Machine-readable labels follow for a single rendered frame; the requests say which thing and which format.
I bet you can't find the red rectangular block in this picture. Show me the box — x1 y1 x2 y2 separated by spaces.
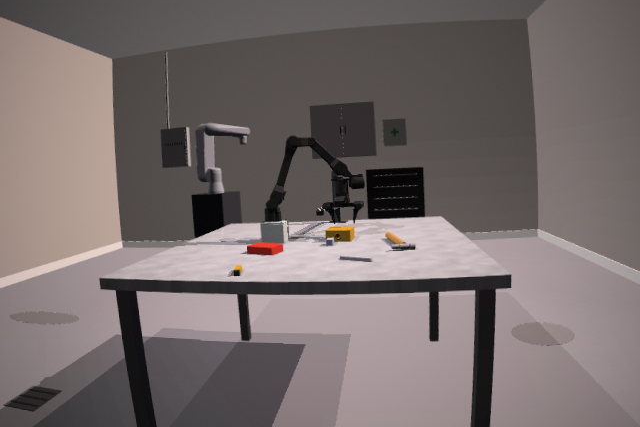
247 242 283 255

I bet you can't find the hammer with orange handle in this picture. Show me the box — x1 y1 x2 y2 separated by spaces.
385 232 416 250

